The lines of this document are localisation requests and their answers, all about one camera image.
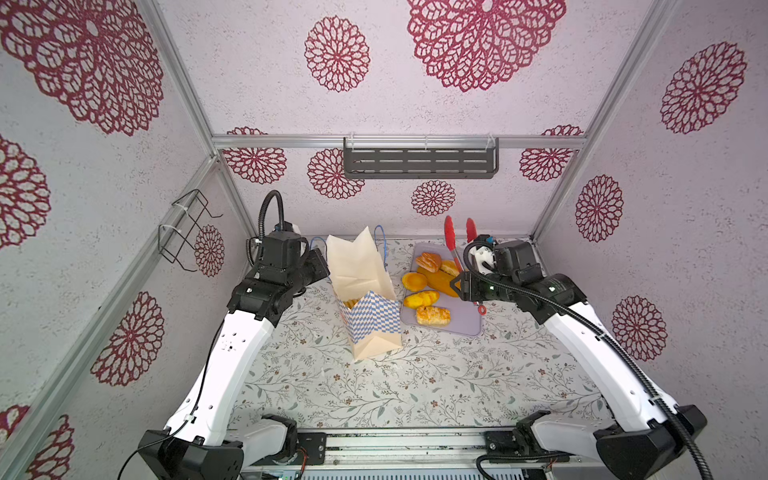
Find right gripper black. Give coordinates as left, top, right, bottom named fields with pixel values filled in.
left=449, top=270, right=517, bottom=307

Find yellow corn-like bread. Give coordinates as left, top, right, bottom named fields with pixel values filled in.
left=440, top=260, right=461, bottom=277

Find long orange baguette bread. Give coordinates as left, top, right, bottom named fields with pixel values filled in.
left=417, top=267, right=459, bottom=298

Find red metal kitchen tongs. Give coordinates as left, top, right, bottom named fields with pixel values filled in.
left=443, top=215, right=488, bottom=317

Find blue checkered paper bag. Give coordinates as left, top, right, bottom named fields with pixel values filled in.
left=325, top=228, right=402, bottom=361

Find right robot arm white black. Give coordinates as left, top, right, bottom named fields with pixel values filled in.
left=450, top=235, right=713, bottom=479

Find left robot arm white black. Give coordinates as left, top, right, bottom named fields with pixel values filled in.
left=136, top=230, right=329, bottom=479

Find glazed striped bun bread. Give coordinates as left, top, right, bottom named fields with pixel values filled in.
left=416, top=251, right=443, bottom=273

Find yellow twisted bread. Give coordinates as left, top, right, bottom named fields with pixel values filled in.
left=403, top=290, right=440, bottom=310

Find glazed pastry bread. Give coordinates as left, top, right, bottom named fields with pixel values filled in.
left=416, top=306, right=451, bottom=327

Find lavender plastic tray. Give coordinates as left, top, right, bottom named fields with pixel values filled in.
left=408, top=243, right=483, bottom=337

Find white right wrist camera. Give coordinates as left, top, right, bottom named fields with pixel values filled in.
left=469, top=235, right=496, bottom=275

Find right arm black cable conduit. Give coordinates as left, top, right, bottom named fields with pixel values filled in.
left=461, top=236, right=715, bottom=480

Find black wire wall rack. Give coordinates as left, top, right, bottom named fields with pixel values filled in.
left=156, top=189, right=225, bottom=277

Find dark grey wall shelf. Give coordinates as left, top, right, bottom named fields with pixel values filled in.
left=342, top=139, right=500, bottom=180

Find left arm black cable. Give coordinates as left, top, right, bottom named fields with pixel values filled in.
left=116, top=190, right=286, bottom=480

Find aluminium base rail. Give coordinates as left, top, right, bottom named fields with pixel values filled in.
left=154, top=427, right=607, bottom=480

